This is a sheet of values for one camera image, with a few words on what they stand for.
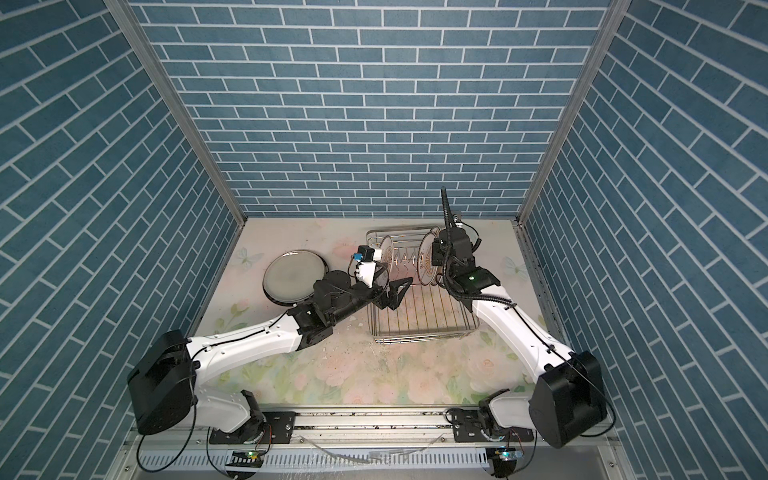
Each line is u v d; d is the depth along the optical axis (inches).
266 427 28.3
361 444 28.4
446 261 23.5
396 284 25.6
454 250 23.1
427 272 37.9
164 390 16.2
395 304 26.2
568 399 15.9
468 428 28.7
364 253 24.8
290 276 39.2
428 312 37.0
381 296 26.3
